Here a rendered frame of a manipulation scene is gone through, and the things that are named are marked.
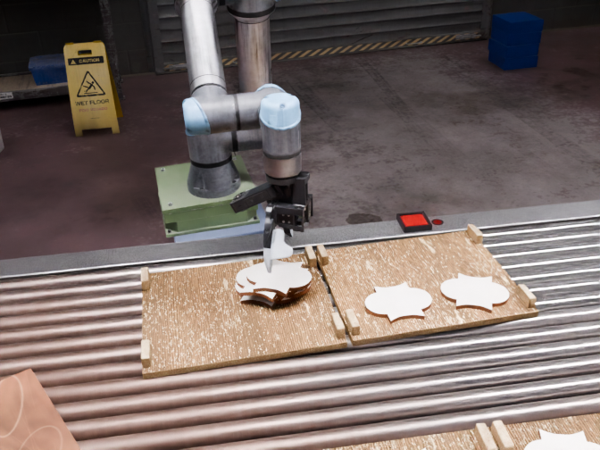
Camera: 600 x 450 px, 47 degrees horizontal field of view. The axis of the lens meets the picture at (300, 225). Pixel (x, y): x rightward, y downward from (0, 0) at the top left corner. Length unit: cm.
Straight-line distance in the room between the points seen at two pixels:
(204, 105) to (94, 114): 363
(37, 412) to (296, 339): 52
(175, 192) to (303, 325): 68
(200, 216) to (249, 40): 50
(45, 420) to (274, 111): 66
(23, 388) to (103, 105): 384
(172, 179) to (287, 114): 80
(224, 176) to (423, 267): 61
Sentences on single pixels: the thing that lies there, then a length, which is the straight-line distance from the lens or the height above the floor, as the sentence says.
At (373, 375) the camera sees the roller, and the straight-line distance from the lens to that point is 139.
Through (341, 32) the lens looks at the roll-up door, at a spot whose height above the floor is 20.
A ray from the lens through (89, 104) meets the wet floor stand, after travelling 500.
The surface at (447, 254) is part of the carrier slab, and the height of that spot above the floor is 94.
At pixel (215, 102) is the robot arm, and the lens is 141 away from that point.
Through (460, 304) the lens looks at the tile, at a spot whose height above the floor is 95.
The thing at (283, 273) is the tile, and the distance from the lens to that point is 153.
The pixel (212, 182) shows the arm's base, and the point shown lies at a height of 101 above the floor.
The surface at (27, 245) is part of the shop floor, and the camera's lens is 384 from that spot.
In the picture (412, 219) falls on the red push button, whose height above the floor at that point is 93.
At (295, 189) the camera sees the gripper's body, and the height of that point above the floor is 122.
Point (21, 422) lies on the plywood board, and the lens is 122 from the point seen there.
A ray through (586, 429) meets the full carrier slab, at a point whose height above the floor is 94.
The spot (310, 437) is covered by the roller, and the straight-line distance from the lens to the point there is 126.
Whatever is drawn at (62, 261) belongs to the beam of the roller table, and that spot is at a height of 92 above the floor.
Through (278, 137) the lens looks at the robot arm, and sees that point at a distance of 132.
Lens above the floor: 185
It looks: 30 degrees down
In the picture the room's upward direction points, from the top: 2 degrees counter-clockwise
